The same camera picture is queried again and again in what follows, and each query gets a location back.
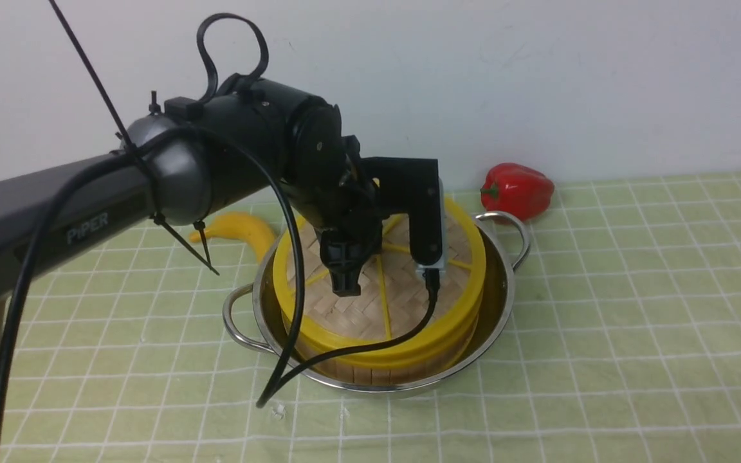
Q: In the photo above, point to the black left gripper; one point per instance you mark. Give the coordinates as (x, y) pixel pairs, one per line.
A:
(338, 198)

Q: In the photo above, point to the yellow-rimmed woven bamboo lid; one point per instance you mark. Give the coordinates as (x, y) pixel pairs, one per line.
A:
(394, 298)

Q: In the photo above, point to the yellow-rimmed bamboo steamer basket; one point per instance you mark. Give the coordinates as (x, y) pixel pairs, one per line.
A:
(377, 372)

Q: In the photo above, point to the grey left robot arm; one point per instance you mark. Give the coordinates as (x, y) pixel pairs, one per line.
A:
(227, 149)

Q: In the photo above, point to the yellow banana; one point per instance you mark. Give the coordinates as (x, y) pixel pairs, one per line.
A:
(245, 227)

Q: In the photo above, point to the red bell pepper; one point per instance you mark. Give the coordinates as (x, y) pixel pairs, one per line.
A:
(518, 190)

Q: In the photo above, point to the green tablecloth with white grid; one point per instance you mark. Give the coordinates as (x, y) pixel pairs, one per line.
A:
(624, 346)

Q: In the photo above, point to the stainless steel two-handled pot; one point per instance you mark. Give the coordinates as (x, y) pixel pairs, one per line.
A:
(497, 301)

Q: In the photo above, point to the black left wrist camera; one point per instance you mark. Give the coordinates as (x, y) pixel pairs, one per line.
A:
(412, 186)

